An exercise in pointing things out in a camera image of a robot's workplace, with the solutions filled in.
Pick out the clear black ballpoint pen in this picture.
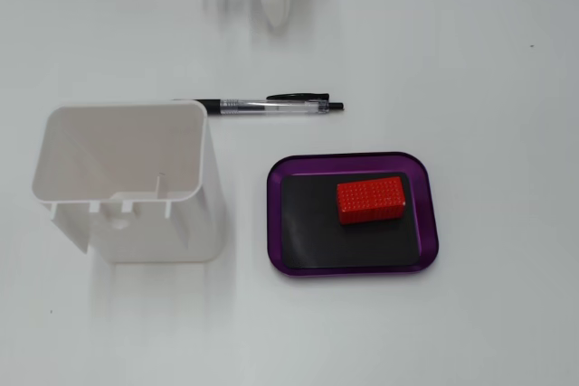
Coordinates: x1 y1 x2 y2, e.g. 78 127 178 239
172 92 346 118

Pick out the white plastic pen holder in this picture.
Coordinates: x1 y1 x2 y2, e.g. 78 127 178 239
31 100 223 266

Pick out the red studded block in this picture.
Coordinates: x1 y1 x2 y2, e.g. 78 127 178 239
336 175 406 227

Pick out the black mat in tray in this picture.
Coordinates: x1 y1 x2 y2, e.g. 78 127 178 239
280 171 420 270

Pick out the purple metal tray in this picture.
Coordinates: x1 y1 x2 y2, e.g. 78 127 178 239
265 151 441 278

